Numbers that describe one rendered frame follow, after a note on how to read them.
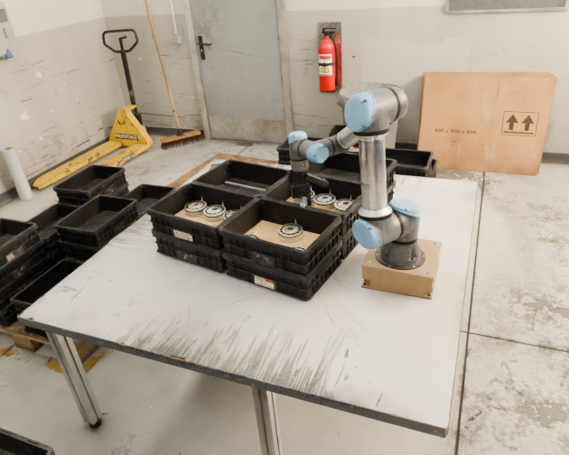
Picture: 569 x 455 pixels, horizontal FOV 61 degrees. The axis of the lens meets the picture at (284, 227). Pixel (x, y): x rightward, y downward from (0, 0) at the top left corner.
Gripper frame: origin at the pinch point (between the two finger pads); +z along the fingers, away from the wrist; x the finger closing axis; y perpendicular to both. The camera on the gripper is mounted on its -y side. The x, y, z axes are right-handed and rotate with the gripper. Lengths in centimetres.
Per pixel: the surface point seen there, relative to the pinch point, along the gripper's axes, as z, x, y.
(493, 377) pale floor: 88, 37, -76
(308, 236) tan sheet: 3.2, 17.3, 5.0
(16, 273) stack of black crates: 41, -72, 151
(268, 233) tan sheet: 2.7, 8.8, 19.8
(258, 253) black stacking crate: -0.4, 28.4, 27.4
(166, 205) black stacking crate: -6, -20, 60
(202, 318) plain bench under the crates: 17, 37, 52
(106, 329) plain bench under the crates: 17, 32, 87
